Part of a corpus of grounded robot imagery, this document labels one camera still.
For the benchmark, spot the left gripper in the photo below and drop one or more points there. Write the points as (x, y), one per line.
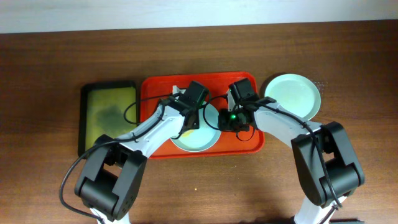
(193, 118)

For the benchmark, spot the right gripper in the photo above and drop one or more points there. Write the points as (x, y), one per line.
(223, 124)

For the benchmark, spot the yellow green sponge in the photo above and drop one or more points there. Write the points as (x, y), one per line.
(187, 133)

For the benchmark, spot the light blue plate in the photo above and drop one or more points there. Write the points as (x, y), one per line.
(205, 136)

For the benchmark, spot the mint green plate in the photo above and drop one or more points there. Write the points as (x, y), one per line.
(295, 93)

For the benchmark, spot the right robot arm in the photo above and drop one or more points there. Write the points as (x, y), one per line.
(327, 166)

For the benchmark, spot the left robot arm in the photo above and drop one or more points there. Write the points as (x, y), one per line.
(111, 177)

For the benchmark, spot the red plastic tray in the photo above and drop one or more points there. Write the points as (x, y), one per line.
(217, 83)

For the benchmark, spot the black tray with yellow liquid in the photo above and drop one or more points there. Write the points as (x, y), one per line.
(106, 108)

